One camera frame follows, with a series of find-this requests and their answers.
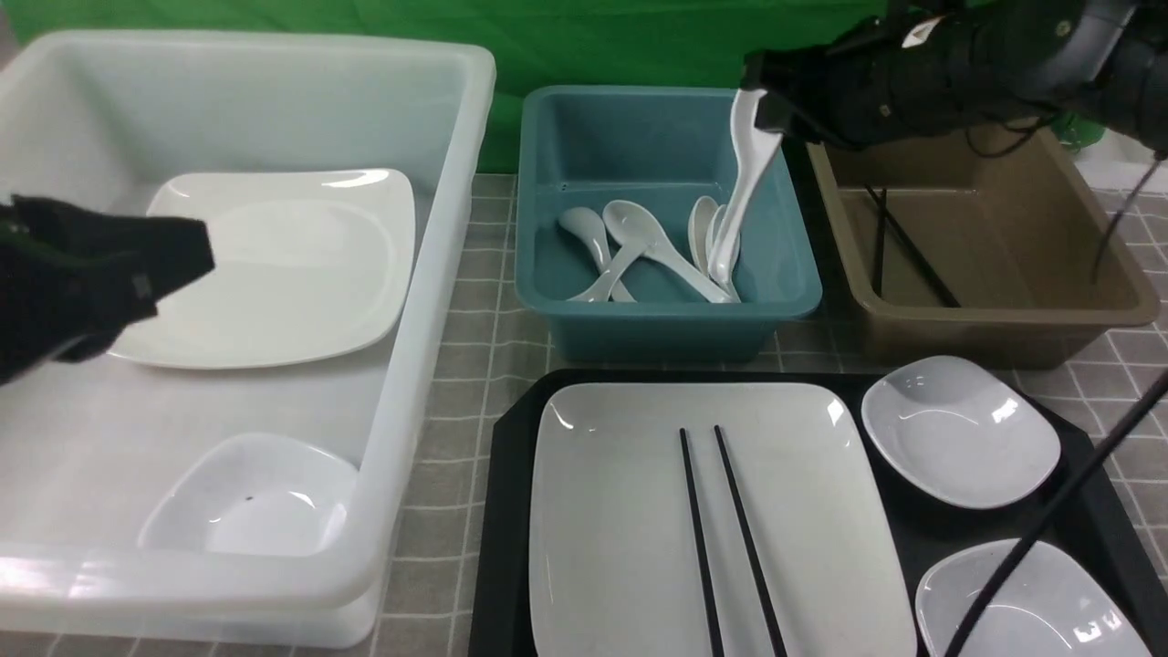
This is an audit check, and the small white dish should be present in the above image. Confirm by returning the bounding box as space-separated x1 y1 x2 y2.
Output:
137 433 359 556
916 539 1150 656
860 355 1062 510

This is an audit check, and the white soup spoon upright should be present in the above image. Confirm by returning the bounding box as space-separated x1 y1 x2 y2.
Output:
687 195 719 275

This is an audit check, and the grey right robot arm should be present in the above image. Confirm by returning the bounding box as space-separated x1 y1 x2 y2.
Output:
741 1 1167 152

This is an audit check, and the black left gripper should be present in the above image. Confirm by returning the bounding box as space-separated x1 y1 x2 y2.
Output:
1 195 215 383

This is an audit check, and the brown plastic bin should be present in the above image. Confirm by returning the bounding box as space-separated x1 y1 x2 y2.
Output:
798 125 1161 369

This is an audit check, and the white square plate in bin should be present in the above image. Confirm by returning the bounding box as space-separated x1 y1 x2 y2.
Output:
111 168 417 369

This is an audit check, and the teal plastic bin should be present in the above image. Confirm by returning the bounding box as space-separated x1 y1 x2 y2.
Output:
515 87 823 364

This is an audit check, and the black chopstick in brown bin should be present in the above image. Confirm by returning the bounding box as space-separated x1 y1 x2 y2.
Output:
863 184 961 307
865 187 888 297

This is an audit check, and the white soup spoon far left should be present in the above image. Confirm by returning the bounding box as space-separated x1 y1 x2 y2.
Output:
558 207 637 303

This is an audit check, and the small white dish in bin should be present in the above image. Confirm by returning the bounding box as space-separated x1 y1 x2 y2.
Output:
137 433 359 556

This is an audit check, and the grey checkered tablecloth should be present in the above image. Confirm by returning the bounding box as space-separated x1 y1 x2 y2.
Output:
4 174 1164 656

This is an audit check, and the black cable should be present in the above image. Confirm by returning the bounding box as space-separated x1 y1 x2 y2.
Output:
943 369 1168 657

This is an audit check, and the white ceramic soup spoon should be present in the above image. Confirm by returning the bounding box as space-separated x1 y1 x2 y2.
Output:
705 89 783 302

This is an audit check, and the large white plastic bin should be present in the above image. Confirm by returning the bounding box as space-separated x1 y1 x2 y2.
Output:
4 30 495 649

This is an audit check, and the black chopstick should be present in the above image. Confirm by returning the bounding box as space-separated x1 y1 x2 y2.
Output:
865 187 888 297
677 428 725 656
863 184 961 307
714 424 788 657

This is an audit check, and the large white rice plate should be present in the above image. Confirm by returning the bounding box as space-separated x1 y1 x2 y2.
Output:
529 382 918 656

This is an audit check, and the white soup spoon centre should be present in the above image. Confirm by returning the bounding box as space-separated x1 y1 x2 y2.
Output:
602 200 738 304

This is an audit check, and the white soup spoon right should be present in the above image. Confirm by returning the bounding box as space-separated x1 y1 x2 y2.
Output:
568 242 648 303

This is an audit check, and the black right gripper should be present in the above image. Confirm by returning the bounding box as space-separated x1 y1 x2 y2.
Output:
741 9 1050 151

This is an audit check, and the green backdrop cloth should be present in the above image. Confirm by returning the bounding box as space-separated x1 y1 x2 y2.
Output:
4 1 887 173

